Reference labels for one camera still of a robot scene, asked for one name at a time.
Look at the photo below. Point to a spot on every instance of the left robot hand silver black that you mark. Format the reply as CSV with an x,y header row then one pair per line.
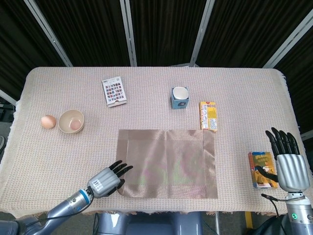
x,y
102,182

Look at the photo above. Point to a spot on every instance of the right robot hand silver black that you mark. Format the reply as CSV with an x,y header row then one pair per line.
x,y
291,171

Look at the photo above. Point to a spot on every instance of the beige round bowl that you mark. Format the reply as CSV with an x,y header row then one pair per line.
x,y
66,124

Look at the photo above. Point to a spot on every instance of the brown woven placemat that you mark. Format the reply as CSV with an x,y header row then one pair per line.
x,y
168,164

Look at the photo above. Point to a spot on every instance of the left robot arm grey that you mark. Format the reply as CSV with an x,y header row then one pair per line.
x,y
68,205

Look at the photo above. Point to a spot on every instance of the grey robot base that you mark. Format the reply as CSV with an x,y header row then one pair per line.
x,y
146,225

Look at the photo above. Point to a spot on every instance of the orange and blue snack box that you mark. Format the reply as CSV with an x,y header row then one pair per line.
x,y
256,166

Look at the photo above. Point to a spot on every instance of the beige woven tablecloth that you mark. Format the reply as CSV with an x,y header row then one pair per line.
x,y
61,159

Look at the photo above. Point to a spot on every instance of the brown egg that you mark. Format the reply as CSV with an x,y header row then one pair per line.
x,y
48,121

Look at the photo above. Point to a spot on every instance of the metal table leg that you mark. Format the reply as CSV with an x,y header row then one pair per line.
x,y
217,224

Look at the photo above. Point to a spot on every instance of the white box with colourful grid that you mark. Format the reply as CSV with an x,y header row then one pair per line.
x,y
114,91

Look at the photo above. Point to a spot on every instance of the yellow flat carton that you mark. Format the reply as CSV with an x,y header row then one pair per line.
x,y
208,117

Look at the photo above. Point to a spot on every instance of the blue speaker carton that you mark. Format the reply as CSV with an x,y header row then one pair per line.
x,y
180,105

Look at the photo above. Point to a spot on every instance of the white square cup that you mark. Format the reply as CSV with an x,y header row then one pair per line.
x,y
180,93

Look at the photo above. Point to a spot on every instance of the black equipment beside table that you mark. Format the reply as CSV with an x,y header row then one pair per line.
x,y
5,112

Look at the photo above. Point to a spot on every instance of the dark pleated curtain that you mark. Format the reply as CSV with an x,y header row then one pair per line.
x,y
166,29

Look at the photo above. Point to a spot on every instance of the grey metal partition post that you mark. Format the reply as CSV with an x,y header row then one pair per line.
x,y
128,36
49,34
201,34
288,40

